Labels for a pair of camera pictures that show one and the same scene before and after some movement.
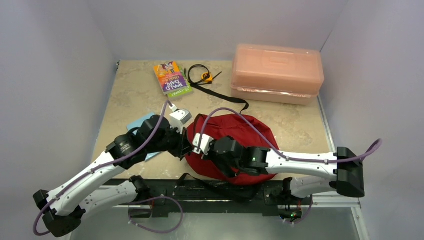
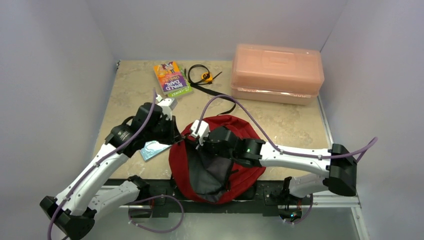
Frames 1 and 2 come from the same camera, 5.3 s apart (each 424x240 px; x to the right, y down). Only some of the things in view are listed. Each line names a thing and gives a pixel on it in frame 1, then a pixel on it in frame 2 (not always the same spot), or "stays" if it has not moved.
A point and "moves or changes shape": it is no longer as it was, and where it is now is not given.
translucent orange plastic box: x=275 y=75 stays
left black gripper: x=183 y=145 → x=173 y=135
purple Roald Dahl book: x=170 y=76 stays
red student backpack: x=255 y=133 moves or changes shape
